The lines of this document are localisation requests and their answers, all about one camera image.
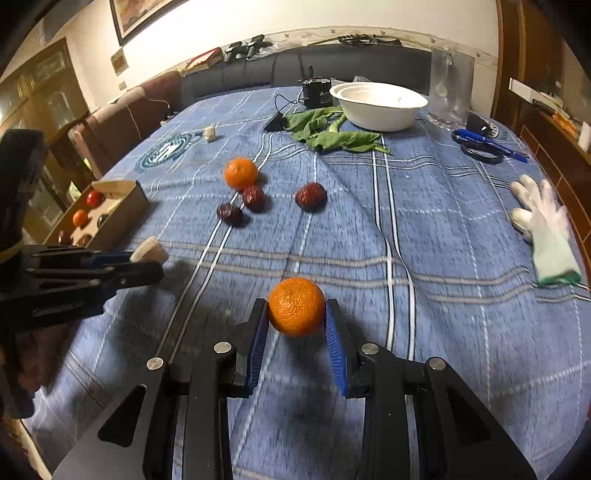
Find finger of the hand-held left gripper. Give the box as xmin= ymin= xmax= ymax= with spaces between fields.
xmin=28 ymin=262 xmax=165 ymax=302
xmin=23 ymin=246 xmax=136 ymax=271

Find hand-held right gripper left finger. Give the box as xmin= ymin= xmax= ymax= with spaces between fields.
xmin=51 ymin=298 xmax=271 ymax=480

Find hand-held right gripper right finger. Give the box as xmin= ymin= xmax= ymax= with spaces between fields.
xmin=324 ymin=298 xmax=539 ymax=480

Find pale beige food chunk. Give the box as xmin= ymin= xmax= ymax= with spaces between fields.
xmin=130 ymin=236 xmax=168 ymax=266

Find wooden tray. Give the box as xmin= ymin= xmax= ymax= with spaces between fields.
xmin=44 ymin=179 xmax=151 ymax=252

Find wooden glass cabinet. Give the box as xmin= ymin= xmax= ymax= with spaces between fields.
xmin=0 ymin=37 xmax=90 ymax=232

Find blue plaid tablecloth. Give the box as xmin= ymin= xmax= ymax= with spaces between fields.
xmin=23 ymin=85 xmax=591 ymax=480

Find dark jujube date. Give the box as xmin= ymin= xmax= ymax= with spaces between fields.
xmin=217 ymin=203 xmax=245 ymax=228

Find brown upholstered chair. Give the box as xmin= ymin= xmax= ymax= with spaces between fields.
xmin=69 ymin=71 xmax=183 ymax=178

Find green leafy vegetable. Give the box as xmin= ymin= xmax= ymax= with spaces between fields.
xmin=283 ymin=106 xmax=391 ymax=155

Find red flat box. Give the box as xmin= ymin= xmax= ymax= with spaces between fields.
xmin=185 ymin=48 xmax=222 ymax=72

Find white work glove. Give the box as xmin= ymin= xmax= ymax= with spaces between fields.
xmin=510 ymin=174 xmax=583 ymax=286

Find white bowl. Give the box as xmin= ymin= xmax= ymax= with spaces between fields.
xmin=329 ymin=82 xmax=429 ymax=133

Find black clamps on sofa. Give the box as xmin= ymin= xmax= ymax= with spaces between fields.
xmin=225 ymin=34 xmax=273 ymax=63

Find black radio device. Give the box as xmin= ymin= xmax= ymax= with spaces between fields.
xmin=300 ymin=65 xmax=333 ymax=109

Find black sofa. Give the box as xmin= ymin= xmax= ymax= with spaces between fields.
xmin=180 ymin=46 xmax=432 ymax=104

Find blue pen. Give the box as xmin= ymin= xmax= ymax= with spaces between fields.
xmin=452 ymin=129 xmax=529 ymax=163

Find black pouch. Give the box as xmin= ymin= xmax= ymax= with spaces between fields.
xmin=466 ymin=113 xmax=499 ymax=137

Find clear glass vase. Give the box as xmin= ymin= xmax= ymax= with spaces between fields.
xmin=427 ymin=46 xmax=475 ymax=132

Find wooden side shelf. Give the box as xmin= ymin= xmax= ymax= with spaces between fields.
xmin=492 ymin=0 xmax=591 ymax=259

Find black tools on sofa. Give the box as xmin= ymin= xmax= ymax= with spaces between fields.
xmin=337 ymin=33 xmax=402 ymax=46

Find long white box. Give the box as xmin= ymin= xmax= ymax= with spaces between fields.
xmin=508 ymin=78 xmax=565 ymax=100

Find framed wall picture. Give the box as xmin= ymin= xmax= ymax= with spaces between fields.
xmin=109 ymin=0 xmax=185 ymax=46

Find black adapter with cable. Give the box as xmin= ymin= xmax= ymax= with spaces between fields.
xmin=264 ymin=95 xmax=301 ymax=132

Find black handled scissors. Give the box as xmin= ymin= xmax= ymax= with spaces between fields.
xmin=461 ymin=141 xmax=504 ymax=165

